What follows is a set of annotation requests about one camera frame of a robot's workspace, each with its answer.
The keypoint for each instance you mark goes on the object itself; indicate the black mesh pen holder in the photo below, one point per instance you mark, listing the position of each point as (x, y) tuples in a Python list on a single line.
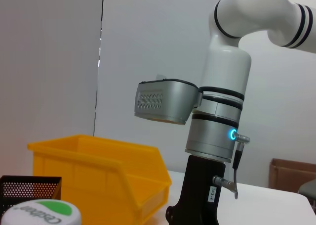
[(27, 189)]

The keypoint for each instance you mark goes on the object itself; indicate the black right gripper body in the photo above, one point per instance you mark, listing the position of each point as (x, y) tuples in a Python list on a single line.
[(197, 197)]

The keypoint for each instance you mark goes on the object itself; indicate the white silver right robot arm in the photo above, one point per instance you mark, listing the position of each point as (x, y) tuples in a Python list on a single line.
[(227, 69)]

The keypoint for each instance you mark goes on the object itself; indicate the grey seat chair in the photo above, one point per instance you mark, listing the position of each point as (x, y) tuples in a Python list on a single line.
[(308, 190)]

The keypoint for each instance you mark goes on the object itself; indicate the white partition panel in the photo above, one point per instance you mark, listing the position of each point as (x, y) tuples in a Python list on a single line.
[(153, 37)]

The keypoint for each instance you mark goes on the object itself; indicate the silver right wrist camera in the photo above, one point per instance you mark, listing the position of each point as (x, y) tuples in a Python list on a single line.
[(168, 99)]

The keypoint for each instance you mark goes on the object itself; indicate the brown cardboard box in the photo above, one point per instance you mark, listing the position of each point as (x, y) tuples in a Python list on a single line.
[(291, 175)]

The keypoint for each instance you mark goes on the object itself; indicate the yellow plastic bin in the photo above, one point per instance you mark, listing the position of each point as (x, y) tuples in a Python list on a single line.
[(98, 175)]

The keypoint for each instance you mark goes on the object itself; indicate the clear green-label water bottle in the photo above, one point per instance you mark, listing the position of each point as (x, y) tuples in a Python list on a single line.
[(37, 213)]

